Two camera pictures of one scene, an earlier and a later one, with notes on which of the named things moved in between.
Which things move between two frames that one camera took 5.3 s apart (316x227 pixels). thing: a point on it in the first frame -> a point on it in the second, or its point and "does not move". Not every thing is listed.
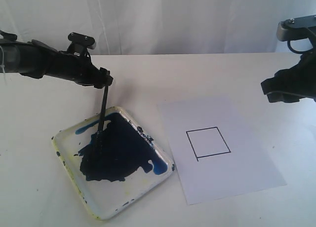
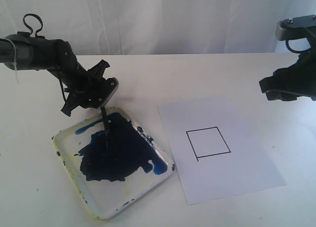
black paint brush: [99, 139] -> [106, 128]
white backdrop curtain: [134, 22] does not move
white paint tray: [112, 169] does not move
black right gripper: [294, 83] does not move
